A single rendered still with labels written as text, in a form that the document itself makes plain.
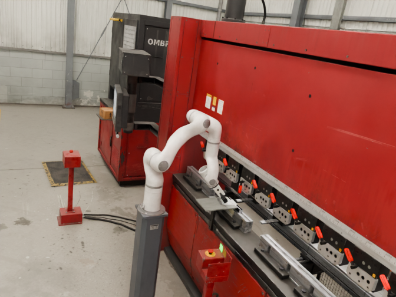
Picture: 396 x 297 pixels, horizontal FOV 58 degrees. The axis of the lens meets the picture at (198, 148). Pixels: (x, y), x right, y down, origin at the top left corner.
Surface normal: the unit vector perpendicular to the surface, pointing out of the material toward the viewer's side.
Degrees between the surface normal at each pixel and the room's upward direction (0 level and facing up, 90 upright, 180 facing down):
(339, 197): 90
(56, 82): 90
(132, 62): 90
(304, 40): 90
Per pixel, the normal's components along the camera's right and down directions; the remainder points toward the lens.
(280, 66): -0.89, 0.01
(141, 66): 0.27, 0.33
